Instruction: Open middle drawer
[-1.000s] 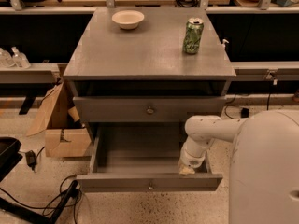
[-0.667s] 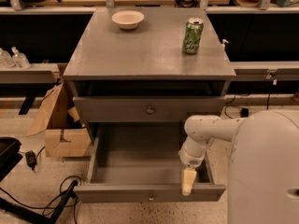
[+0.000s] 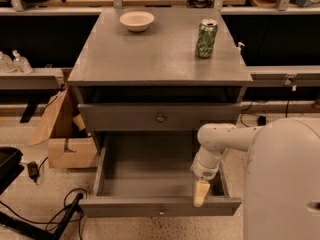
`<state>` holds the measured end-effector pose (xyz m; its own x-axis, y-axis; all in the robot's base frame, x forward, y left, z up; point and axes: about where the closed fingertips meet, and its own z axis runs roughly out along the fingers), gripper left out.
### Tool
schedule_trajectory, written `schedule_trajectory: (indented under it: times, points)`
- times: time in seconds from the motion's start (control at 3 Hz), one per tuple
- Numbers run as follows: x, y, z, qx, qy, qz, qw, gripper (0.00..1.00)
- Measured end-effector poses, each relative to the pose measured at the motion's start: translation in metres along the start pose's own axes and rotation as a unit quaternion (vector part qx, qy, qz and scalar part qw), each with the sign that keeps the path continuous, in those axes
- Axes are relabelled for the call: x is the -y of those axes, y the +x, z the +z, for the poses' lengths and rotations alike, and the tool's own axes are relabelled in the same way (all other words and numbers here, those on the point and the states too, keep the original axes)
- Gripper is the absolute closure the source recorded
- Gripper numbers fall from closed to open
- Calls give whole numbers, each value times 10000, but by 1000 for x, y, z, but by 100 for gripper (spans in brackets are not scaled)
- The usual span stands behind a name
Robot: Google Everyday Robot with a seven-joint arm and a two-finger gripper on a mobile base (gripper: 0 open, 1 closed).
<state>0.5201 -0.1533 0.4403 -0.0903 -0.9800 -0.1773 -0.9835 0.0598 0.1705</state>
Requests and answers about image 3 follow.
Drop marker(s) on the grey wooden drawer cabinet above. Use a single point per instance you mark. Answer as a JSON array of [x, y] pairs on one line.
[[158, 65]]

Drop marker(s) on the clear sanitizer bottle left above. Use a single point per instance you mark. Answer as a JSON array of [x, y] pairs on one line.
[[6, 63]]

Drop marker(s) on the open cardboard box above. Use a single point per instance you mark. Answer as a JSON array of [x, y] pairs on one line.
[[60, 126]]

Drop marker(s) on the clear sanitizer bottle right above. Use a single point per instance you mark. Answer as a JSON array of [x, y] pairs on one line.
[[21, 63]]

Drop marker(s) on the black power adapter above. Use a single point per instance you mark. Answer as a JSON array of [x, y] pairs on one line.
[[33, 171], [261, 120]]

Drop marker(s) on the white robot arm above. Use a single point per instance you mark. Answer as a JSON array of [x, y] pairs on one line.
[[282, 175]]

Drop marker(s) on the green soda can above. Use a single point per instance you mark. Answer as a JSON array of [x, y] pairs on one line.
[[206, 38]]

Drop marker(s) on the grey drawer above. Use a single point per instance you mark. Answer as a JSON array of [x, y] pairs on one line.
[[147, 174], [155, 117]]

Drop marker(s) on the white paper bowl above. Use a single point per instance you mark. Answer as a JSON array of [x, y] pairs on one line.
[[136, 21]]

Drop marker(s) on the black power adapter left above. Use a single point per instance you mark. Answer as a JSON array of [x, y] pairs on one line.
[[33, 171]]

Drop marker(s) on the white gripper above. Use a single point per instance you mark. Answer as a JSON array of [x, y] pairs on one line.
[[204, 171]]

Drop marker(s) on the black stand base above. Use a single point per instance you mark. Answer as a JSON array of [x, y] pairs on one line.
[[51, 230]]

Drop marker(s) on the clear sanitizer bottle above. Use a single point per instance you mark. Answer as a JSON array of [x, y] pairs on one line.
[[21, 63], [6, 63]]

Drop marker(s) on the small white pump bottle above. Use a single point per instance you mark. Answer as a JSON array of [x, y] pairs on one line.
[[240, 47]]

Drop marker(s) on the black bin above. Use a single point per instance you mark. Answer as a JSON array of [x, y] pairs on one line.
[[10, 166]]

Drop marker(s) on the black power adapter right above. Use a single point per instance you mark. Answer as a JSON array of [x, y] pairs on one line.
[[261, 120]]

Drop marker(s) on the grey top drawer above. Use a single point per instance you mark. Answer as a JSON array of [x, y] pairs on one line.
[[155, 117]]

